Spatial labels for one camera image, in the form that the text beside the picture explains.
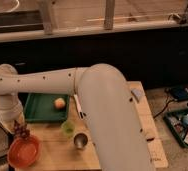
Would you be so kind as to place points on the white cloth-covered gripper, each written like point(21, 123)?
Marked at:
point(10, 116)

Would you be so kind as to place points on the grey cloth on table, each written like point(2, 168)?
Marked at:
point(138, 94)

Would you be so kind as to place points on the small green cup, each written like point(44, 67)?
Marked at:
point(68, 128)

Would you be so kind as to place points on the dark purple grape bunch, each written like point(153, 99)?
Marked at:
point(21, 130)

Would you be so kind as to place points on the peach coloured fruit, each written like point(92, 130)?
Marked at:
point(59, 103)

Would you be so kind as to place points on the green toolbox with items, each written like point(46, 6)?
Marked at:
point(177, 122)

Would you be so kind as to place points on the green plastic tray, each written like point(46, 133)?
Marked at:
point(39, 108)

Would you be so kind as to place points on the wooden railing frame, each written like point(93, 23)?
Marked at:
point(40, 19)

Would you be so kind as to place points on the white handled knife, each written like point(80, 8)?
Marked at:
point(78, 106)

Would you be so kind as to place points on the dark blue device on floor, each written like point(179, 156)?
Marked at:
point(179, 93)

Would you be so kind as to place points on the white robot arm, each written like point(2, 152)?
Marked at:
point(107, 105)

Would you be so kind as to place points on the metal steel cup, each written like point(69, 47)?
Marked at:
point(80, 140)

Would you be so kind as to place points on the red plastic bowl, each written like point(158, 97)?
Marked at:
point(23, 152)

